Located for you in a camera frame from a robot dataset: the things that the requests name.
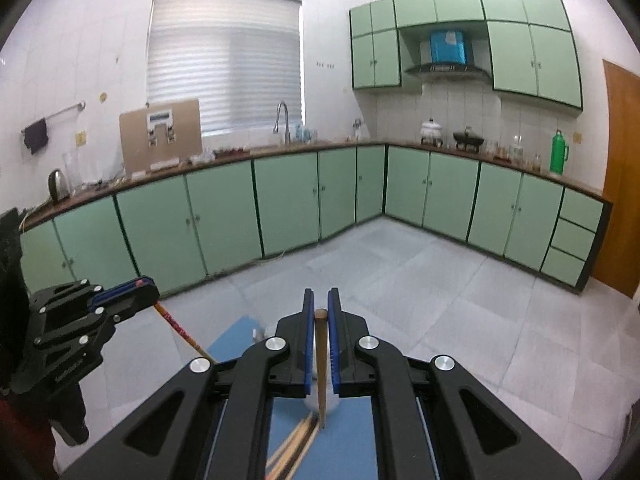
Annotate white window blind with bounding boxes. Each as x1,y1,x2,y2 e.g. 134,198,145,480
146,0,304,136

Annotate wooden door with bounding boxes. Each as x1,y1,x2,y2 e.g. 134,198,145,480
590,59,640,298

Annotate green base cabinets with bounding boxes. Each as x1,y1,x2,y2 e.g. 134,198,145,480
15,141,613,295

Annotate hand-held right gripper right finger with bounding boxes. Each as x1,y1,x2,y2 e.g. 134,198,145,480
327,287,586,480

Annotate steel kitchen faucet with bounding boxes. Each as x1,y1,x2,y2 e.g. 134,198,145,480
272,101,293,145

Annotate green thermos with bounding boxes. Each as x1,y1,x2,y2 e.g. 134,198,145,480
549,130,570,176

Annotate blue mat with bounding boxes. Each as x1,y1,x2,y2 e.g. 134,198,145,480
205,314,441,480

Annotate steel electric kettle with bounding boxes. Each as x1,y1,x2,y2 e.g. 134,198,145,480
48,169,72,204

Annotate white cooking pot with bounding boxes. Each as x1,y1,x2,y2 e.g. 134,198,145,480
420,118,444,147

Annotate brown wooden chopstick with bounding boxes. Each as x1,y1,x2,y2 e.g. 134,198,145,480
313,309,329,429
285,422,322,480

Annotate range hood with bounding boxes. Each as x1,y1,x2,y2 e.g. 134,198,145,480
404,29,492,83

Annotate steel towel bar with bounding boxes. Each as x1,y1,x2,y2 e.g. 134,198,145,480
21,101,86,134

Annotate black wok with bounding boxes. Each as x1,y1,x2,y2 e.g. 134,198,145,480
452,127,486,153

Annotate water purifier unit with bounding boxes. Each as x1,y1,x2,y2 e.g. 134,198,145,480
119,98,203,173

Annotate red printed chopstick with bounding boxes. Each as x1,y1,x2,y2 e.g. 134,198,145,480
153,301,219,365

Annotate dark towel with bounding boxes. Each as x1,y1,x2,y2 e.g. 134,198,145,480
23,118,50,155

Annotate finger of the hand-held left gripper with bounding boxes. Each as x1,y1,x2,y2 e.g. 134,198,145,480
27,276,161,361

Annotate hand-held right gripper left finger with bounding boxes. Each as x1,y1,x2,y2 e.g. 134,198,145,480
60,287,321,480

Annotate green upper cabinets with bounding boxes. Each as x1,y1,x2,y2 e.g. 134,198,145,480
348,0,585,110

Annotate tan wooden chopstick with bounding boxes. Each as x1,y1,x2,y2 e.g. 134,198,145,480
265,415,316,468

